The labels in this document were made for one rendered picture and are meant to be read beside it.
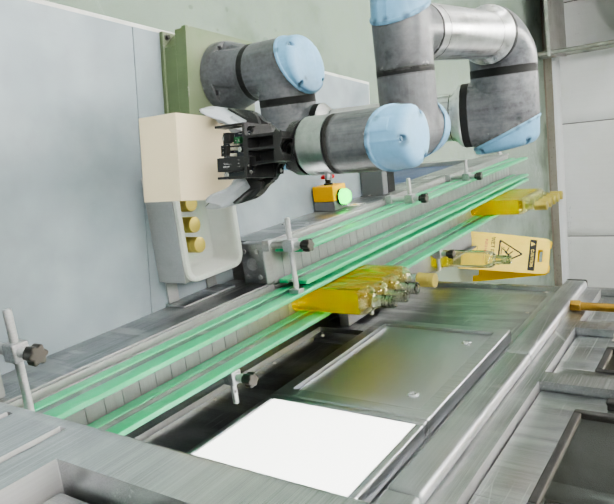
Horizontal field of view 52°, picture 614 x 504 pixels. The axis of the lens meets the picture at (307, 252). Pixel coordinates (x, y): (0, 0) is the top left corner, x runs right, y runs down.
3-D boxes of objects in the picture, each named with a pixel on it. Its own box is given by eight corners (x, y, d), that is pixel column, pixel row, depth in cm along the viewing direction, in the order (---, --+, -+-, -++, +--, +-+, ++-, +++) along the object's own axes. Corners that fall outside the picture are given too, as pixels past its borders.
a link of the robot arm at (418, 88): (450, 68, 83) (415, 70, 75) (457, 153, 86) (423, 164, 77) (397, 76, 88) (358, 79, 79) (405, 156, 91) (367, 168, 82)
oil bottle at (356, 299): (291, 310, 149) (370, 316, 137) (288, 287, 148) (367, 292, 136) (305, 303, 154) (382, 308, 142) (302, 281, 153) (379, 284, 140)
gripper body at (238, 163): (210, 124, 83) (282, 113, 76) (252, 128, 90) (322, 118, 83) (214, 182, 84) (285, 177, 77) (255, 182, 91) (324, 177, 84)
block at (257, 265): (242, 284, 145) (266, 285, 141) (236, 244, 143) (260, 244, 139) (252, 280, 148) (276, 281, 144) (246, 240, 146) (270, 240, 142)
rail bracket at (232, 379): (200, 401, 125) (251, 412, 118) (194, 369, 124) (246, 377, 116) (213, 393, 128) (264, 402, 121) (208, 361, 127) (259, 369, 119)
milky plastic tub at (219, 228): (160, 283, 132) (190, 285, 127) (141, 177, 128) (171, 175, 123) (216, 262, 146) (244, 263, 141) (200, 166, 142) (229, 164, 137)
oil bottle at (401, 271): (330, 289, 163) (405, 293, 151) (328, 268, 162) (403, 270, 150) (341, 284, 168) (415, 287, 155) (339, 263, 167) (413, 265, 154)
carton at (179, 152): (138, 118, 90) (175, 112, 86) (215, 126, 103) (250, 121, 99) (144, 202, 91) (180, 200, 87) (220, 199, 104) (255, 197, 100)
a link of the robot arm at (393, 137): (437, 163, 76) (406, 174, 70) (359, 169, 83) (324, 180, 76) (431, 97, 75) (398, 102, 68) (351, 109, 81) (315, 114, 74)
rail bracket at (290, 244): (268, 293, 141) (313, 296, 134) (257, 219, 138) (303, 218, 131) (276, 289, 144) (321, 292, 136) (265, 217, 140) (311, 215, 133)
